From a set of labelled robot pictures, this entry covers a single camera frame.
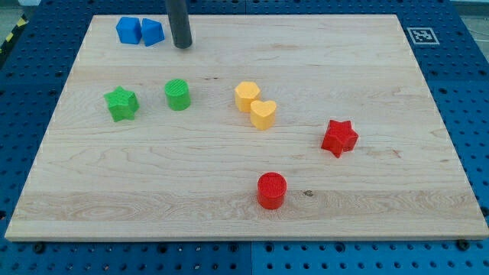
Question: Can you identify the red star block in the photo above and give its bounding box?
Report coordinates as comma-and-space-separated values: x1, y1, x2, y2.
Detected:
321, 120, 359, 158

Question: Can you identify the yellow pentagon block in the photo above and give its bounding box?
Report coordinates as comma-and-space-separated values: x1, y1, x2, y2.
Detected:
235, 81, 261, 112

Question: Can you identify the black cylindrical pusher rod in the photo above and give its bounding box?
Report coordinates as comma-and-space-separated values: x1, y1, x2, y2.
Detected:
165, 0, 193, 49

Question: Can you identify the white fiducial marker tag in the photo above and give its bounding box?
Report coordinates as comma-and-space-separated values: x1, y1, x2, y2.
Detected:
407, 27, 439, 45

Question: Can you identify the yellow heart block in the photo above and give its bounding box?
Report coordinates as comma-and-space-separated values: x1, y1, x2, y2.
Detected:
250, 100, 277, 130

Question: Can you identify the blue triangular prism block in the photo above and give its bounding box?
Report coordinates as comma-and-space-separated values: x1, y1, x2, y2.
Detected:
141, 18, 165, 47

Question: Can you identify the green star block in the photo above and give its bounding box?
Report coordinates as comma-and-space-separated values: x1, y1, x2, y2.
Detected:
104, 86, 139, 122

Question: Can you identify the blue cube block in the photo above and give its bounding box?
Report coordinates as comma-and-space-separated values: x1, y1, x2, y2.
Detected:
115, 17, 142, 44

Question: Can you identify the light wooden board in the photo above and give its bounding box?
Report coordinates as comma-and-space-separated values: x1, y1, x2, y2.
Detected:
5, 15, 488, 242

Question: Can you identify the yellow black hazard tape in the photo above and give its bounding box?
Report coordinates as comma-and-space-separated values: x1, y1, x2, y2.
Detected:
1, 14, 29, 56

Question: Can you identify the green cylinder block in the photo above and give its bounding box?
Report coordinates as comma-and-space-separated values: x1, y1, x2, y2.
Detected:
164, 79, 191, 111

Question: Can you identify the red cylinder block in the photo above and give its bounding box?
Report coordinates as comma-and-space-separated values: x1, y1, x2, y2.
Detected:
257, 172, 287, 209

